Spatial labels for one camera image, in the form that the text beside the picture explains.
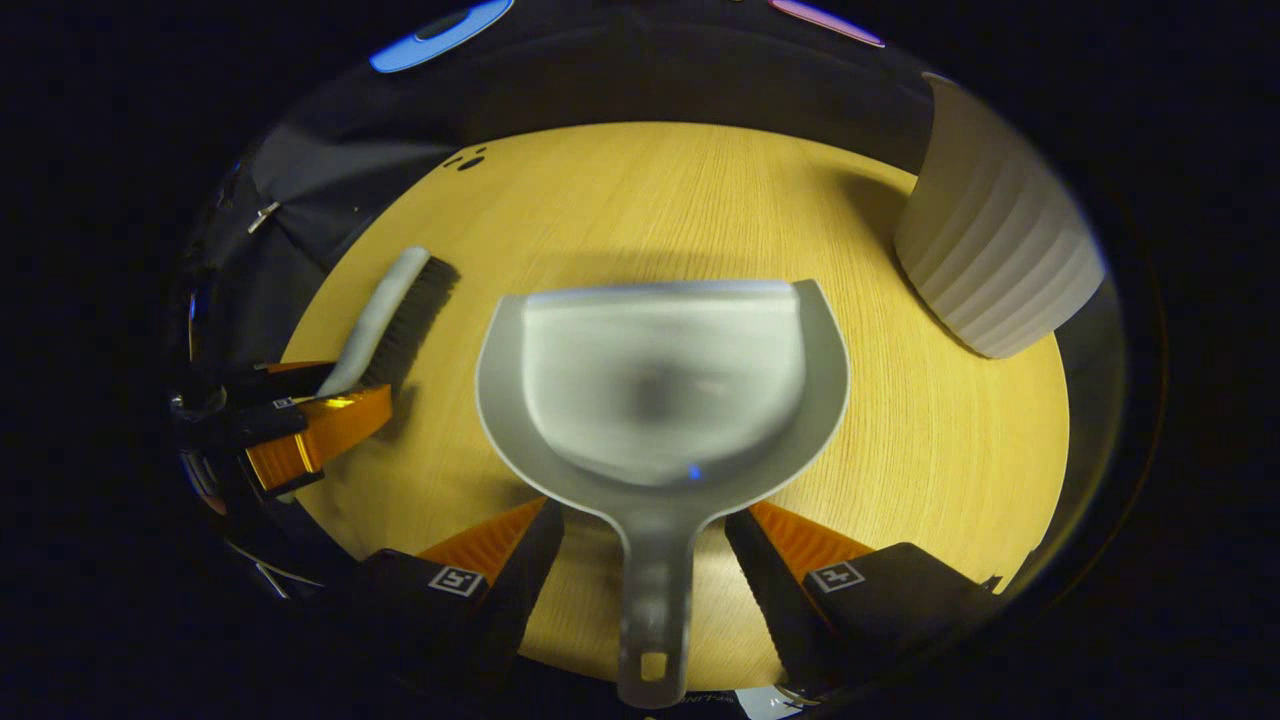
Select white dustpan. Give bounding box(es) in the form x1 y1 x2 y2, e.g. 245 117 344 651
474 278 852 710

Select white ribbed garbage bin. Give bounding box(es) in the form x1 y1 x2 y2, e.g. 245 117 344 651
892 74 1110 360

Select small white broom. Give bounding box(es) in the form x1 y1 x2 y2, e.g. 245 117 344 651
314 246 462 400

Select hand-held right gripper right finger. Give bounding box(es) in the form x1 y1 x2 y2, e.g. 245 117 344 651
724 499 1007 698

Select wooden desktop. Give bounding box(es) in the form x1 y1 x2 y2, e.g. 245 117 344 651
280 121 1072 693

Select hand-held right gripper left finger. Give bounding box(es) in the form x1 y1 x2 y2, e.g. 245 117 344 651
348 497 567 693

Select black backdrop cloth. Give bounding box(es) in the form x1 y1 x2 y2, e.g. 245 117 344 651
180 0 1131 591

